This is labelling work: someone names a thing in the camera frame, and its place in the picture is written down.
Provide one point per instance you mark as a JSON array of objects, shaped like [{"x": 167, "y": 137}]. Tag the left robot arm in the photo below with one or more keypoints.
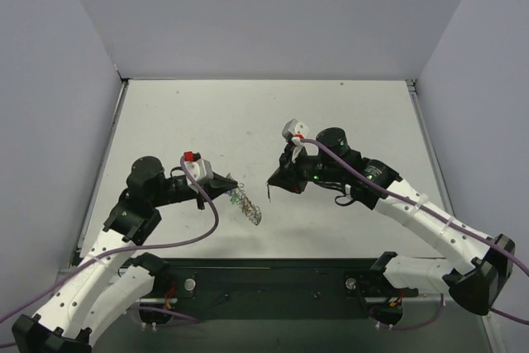
[{"x": 120, "y": 267}]

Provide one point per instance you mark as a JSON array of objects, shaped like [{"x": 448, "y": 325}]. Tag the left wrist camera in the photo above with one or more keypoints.
[{"x": 196, "y": 168}]

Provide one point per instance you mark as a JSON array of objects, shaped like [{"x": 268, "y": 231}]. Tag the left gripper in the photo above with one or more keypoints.
[{"x": 215, "y": 185}]

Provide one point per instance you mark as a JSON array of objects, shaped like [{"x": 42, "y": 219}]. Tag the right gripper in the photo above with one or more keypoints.
[{"x": 287, "y": 173}]

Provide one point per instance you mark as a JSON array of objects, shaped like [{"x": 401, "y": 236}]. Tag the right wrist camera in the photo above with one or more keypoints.
[{"x": 295, "y": 132}]

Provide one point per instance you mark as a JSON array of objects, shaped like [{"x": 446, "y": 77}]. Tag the key with black tag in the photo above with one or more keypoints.
[{"x": 268, "y": 192}]

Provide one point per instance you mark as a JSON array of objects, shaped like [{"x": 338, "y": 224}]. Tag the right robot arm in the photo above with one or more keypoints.
[{"x": 473, "y": 267}]

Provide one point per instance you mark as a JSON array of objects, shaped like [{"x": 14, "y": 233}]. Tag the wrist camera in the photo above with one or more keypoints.
[
  {"x": 196, "y": 168},
  {"x": 295, "y": 132}
]

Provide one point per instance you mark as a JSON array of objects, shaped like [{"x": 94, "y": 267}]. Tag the metal keyring disc with rings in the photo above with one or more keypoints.
[{"x": 251, "y": 211}]

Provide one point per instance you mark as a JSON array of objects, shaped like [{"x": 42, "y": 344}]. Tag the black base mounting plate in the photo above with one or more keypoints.
[{"x": 200, "y": 290}]

